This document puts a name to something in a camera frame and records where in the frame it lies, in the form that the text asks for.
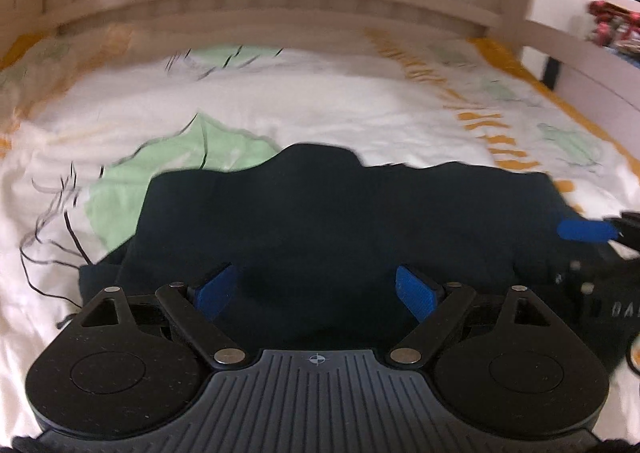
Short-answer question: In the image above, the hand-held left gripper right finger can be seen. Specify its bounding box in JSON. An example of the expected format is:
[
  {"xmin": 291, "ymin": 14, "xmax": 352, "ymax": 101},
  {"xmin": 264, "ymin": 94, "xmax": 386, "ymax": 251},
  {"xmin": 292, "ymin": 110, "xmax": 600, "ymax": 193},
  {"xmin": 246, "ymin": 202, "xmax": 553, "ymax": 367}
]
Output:
[{"xmin": 387, "ymin": 263, "xmax": 556, "ymax": 366}]

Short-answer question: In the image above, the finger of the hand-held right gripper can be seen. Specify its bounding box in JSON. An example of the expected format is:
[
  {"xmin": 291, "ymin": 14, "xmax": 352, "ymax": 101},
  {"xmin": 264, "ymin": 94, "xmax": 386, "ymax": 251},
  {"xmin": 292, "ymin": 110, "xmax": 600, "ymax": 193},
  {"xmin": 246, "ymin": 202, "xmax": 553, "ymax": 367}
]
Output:
[{"xmin": 556, "ymin": 214, "xmax": 640, "ymax": 255}]

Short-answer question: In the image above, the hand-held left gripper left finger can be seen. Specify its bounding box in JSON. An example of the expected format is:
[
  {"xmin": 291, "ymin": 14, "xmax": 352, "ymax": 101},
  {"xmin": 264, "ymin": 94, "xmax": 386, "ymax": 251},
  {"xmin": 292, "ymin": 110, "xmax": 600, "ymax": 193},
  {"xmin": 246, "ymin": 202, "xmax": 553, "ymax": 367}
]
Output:
[{"xmin": 80, "ymin": 262, "xmax": 247, "ymax": 366}]

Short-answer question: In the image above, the dark hoodie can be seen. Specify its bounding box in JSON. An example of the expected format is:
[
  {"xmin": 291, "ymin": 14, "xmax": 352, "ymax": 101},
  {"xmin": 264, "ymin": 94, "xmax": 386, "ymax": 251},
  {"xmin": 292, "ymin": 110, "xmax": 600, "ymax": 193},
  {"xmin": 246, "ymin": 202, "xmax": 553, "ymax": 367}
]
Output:
[{"xmin": 77, "ymin": 143, "xmax": 640, "ymax": 376}]

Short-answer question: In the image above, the pile of red packets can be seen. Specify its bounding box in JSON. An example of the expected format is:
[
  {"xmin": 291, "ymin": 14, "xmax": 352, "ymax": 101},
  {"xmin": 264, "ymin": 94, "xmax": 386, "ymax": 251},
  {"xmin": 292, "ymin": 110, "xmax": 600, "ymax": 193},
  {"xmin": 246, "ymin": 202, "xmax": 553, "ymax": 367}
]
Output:
[{"xmin": 586, "ymin": 0, "xmax": 640, "ymax": 55}]

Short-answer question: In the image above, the printed bed sheet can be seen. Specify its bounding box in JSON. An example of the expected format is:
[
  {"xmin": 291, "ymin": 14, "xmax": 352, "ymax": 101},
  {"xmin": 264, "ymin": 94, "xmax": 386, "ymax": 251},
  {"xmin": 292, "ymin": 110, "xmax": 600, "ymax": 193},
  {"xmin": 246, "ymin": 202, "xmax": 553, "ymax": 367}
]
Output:
[{"xmin": 0, "ymin": 23, "xmax": 640, "ymax": 439}]

